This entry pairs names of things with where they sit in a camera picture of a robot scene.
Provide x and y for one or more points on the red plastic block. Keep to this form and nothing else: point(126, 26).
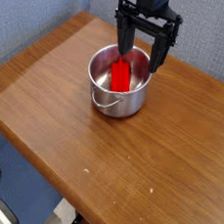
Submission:
point(120, 76)

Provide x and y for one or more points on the small metal pot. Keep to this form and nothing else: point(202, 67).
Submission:
point(119, 104)

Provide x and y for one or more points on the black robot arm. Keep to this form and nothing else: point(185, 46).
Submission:
point(153, 17)

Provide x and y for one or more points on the white box under table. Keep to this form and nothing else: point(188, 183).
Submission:
point(64, 213)

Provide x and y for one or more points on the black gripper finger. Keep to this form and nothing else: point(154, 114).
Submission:
point(125, 35)
point(160, 49)

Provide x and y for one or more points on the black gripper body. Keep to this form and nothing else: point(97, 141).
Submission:
point(151, 16)

